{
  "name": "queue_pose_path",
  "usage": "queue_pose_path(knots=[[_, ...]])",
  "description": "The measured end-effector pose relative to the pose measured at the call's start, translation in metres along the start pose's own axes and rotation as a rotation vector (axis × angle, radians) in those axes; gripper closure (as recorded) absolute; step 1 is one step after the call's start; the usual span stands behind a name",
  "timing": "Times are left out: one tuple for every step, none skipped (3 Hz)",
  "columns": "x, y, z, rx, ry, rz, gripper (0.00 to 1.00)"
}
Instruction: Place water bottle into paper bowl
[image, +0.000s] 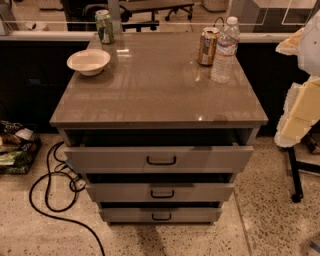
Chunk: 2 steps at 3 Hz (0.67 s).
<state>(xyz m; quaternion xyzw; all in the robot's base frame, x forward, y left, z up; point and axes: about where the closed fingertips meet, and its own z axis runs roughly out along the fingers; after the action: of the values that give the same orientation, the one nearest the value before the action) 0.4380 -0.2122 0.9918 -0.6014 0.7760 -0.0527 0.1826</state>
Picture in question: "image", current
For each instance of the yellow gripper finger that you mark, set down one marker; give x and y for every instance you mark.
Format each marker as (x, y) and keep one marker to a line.
(290, 45)
(301, 112)

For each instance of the clear plastic water bottle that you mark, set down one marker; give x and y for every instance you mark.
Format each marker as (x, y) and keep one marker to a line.
(226, 49)

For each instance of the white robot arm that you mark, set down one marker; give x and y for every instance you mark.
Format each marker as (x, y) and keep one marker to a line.
(309, 48)

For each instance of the white paper bowl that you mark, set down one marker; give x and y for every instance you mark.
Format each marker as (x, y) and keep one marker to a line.
(89, 62)

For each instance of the gold soda can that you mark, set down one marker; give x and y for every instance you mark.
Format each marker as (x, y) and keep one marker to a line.
(207, 48)

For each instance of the black rolling stand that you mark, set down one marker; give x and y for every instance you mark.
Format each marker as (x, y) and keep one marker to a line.
(296, 166)

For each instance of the grey three-drawer cabinet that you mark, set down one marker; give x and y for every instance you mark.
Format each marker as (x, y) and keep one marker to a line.
(153, 93)

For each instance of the black office chair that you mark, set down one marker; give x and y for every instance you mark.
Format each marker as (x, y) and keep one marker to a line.
(137, 14)

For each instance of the bottom grey drawer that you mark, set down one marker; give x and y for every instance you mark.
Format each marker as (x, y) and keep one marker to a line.
(161, 215)

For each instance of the grey drawer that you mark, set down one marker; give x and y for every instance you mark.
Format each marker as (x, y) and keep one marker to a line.
(160, 192)
(213, 159)
(161, 215)

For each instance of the middle grey drawer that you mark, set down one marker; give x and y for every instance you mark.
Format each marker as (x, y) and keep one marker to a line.
(160, 192)

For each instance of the green soda can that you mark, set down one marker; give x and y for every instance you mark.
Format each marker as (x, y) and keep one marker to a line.
(104, 26)

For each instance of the top grey drawer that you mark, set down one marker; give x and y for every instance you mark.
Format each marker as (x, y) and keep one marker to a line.
(213, 159)

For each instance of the basket of snack bags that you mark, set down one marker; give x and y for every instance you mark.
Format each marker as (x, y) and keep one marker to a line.
(19, 146)

